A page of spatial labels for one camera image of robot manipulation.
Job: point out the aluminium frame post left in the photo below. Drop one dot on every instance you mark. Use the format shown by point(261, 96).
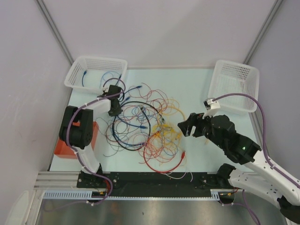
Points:
point(54, 30)

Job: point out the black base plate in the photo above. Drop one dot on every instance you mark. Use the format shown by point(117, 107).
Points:
point(152, 184)

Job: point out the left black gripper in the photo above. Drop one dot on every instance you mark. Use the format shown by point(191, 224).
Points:
point(119, 112)

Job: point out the left white mesh basket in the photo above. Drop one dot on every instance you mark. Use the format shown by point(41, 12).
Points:
point(90, 74)

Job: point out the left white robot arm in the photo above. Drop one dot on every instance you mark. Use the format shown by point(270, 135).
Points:
point(76, 129)

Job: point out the right white mesh basket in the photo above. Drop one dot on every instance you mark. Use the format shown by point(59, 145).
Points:
point(232, 77)

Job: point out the aluminium frame post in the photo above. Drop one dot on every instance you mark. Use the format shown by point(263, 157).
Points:
point(54, 30)
point(275, 9)

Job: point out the white mesh basket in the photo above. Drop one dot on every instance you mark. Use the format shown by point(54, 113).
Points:
point(232, 77)
point(90, 74)

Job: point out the orange plastic bin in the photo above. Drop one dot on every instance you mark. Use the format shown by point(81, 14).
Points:
point(63, 151)

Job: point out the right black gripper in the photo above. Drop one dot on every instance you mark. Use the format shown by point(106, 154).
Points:
point(195, 120)

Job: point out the aluminium frame post right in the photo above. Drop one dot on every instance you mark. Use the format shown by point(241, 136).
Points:
point(275, 9)

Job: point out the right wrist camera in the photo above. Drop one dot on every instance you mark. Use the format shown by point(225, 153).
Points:
point(212, 107)

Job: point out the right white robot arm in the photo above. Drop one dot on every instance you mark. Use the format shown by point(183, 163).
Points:
point(278, 187)

